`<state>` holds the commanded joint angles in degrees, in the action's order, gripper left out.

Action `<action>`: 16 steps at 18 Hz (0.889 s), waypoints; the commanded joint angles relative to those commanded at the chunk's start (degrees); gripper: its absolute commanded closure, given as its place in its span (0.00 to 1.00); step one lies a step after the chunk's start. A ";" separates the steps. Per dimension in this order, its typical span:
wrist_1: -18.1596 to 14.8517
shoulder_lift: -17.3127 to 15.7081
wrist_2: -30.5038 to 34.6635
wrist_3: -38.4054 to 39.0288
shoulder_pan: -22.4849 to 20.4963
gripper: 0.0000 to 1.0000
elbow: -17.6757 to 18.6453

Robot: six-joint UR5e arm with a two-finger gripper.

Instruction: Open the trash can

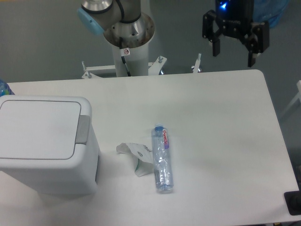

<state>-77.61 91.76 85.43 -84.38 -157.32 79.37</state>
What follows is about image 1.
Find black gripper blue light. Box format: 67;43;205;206
202;0;269;67

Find blue water jug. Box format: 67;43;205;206
252;0;290;29

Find black device at right edge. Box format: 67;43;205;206
284;191;301;216

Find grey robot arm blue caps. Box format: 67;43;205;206
77;0;269;67

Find white frame at right edge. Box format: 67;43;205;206
280;81;301;121

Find crushed clear plastic water bottle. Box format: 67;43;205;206
151;124;174;194

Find crumpled white paper wrapper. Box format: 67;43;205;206
116;143;154;177

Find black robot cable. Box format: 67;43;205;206
119;0;132;77

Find blue bottle at left edge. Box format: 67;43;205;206
0;79;14;97

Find white push-lid trash can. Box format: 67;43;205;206
0;95;100;195

